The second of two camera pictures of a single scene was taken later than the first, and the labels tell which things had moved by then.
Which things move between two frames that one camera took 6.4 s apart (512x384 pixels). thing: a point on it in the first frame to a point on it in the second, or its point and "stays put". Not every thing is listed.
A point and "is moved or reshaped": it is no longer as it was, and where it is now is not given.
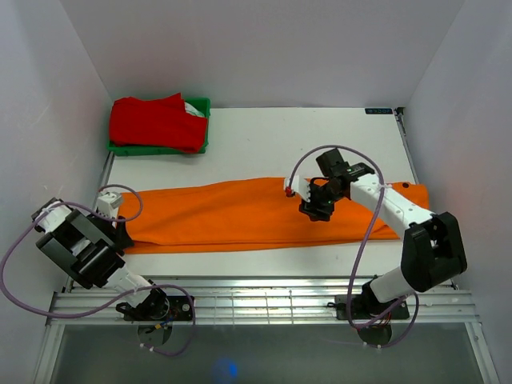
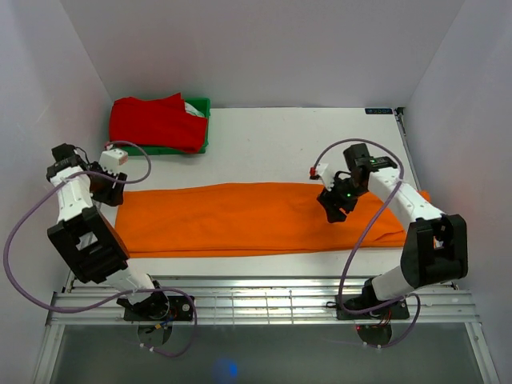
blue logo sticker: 378,110 stays put
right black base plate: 366,306 stays put
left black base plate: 160,307 stays put
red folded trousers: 158,122 stays put
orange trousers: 249,212 is moved or reshaped
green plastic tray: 200,106 stays put
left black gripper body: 106,226 to 102,189
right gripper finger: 318,209 to 335,214
